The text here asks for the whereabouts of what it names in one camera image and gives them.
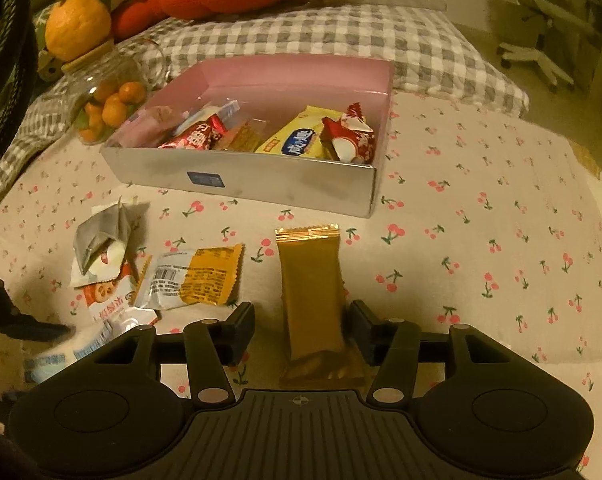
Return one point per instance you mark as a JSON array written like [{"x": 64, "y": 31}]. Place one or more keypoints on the cork jar lid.
[{"x": 81, "y": 67}]

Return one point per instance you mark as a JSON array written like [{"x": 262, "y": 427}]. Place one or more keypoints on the grey checkered quilt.
[{"x": 46, "y": 120}]

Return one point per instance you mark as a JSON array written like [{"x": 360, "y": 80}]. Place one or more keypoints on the silver foil packet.
[{"x": 98, "y": 232}]

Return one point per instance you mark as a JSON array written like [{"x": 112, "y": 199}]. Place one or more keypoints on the cherry print sheet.
[{"x": 481, "y": 235}]

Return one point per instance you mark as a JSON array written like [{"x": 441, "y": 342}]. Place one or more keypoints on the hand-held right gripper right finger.
[{"x": 363, "y": 332}]

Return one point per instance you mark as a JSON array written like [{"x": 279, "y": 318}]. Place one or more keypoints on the large orange citrus fruit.
[{"x": 76, "y": 27}]

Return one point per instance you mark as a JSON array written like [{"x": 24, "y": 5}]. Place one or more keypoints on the yellow snack packet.
[{"x": 291, "y": 140}]

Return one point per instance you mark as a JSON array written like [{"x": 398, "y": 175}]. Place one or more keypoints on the small red round cushion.
[{"x": 136, "y": 17}]

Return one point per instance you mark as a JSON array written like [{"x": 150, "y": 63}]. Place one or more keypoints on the glass jar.
[{"x": 106, "y": 80}]

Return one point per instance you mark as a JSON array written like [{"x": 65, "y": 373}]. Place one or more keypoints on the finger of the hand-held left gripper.
[{"x": 1, "y": 310}]

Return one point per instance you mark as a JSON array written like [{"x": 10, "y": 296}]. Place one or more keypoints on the gold brown snack packet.
[{"x": 311, "y": 300}]

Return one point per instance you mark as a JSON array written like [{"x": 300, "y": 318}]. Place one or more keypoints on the red white candy packet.
[{"x": 351, "y": 140}]

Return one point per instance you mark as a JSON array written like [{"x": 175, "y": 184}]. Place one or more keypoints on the pile of small oranges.
[{"x": 113, "y": 110}]

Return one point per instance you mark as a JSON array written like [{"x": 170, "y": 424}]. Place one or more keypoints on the pink box with silver sides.
[{"x": 241, "y": 182}]

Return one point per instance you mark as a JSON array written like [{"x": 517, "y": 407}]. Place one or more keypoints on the pink snack packet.
[{"x": 146, "y": 127}]

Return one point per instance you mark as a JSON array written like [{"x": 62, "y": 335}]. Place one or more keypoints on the orange white snack packet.
[{"x": 201, "y": 275}]

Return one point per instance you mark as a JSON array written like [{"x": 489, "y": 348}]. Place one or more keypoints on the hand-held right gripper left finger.
[{"x": 238, "y": 330}]

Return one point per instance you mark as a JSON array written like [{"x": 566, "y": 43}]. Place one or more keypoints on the grey checkered pillow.
[{"x": 331, "y": 35}]

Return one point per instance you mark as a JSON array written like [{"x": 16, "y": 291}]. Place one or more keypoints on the white cartoon snack packet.
[{"x": 106, "y": 295}]

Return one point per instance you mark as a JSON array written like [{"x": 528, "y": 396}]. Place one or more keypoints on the white office chair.
[{"x": 541, "y": 55}]

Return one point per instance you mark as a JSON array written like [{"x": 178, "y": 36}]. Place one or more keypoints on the clear brown cake packet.
[{"x": 238, "y": 137}]

